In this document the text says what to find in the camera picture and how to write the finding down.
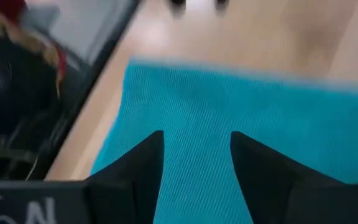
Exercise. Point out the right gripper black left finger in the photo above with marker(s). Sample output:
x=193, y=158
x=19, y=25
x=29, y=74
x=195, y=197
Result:
x=135, y=186

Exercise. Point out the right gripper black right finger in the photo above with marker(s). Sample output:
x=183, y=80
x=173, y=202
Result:
x=266, y=193

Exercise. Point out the teal microfiber towel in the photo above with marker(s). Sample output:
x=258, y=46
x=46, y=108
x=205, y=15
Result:
x=228, y=118

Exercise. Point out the person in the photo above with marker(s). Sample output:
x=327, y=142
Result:
x=14, y=77

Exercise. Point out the black metal rig frame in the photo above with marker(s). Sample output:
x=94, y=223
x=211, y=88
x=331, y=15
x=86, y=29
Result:
x=82, y=84

